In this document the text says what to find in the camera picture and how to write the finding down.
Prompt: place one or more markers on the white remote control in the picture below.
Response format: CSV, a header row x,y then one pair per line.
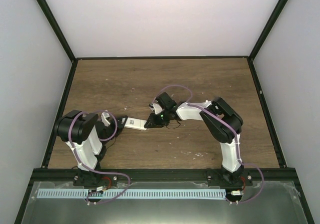
x,y
137,124

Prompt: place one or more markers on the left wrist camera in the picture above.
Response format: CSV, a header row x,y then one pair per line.
x,y
105,118

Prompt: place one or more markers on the black front frame rail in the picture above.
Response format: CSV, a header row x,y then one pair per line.
x,y
212,176

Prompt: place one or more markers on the light blue slotted cable duct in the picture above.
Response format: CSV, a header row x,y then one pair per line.
x,y
206,194

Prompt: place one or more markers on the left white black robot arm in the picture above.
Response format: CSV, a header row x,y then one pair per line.
x,y
87,135

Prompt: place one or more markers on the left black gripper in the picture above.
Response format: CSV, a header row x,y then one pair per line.
x,y
120,127

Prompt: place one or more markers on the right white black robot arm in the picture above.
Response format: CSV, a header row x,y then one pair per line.
x,y
224,124

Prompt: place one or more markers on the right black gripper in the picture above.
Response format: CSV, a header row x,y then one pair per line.
x,y
154,123

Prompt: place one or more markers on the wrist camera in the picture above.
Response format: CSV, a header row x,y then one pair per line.
x,y
156,108
105,118

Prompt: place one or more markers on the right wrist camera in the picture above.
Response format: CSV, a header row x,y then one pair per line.
x,y
156,108

